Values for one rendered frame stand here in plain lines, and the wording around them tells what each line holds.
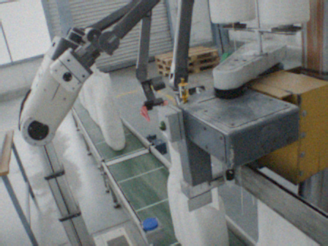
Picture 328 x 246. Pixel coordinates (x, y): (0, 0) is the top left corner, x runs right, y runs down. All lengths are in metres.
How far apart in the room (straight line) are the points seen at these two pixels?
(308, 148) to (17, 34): 7.78
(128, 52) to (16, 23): 3.06
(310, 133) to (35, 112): 1.06
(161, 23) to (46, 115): 7.78
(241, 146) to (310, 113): 0.32
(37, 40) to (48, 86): 7.03
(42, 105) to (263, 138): 0.90
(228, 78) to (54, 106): 0.74
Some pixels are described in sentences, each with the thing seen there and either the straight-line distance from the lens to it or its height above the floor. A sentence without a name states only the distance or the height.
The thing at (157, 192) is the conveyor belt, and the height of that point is 0.38.
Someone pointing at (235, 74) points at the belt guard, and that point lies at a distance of 0.88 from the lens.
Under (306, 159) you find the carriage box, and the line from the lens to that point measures 1.04.
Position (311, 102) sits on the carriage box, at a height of 1.30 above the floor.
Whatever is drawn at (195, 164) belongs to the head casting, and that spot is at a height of 1.15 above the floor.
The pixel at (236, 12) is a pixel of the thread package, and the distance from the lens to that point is 1.08.
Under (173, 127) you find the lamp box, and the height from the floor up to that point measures 1.29.
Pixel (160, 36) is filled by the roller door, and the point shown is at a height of 0.64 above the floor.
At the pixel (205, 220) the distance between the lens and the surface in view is 1.34.
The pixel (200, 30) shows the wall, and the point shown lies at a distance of 9.63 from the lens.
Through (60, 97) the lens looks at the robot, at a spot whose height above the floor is 1.33.
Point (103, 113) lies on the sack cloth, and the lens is 2.81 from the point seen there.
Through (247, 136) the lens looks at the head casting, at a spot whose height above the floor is 1.31.
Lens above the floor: 1.63
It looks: 22 degrees down
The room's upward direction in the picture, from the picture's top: 9 degrees counter-clockwise
